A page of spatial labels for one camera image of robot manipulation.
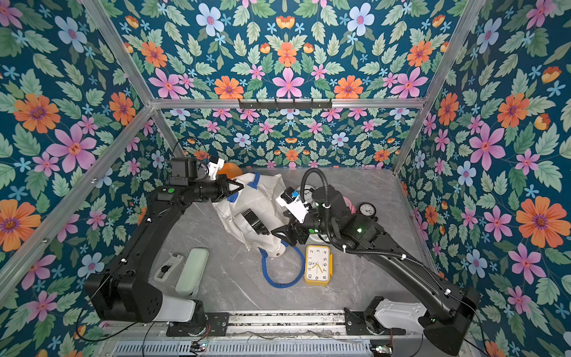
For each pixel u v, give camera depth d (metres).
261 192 0.76
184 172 0.58
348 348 0.70
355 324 0.73
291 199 0.53
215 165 0.70
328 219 0.48
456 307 0.38
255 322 0.75
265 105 0.93
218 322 0.74
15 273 0.49
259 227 0.87
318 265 0.84
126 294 0.39
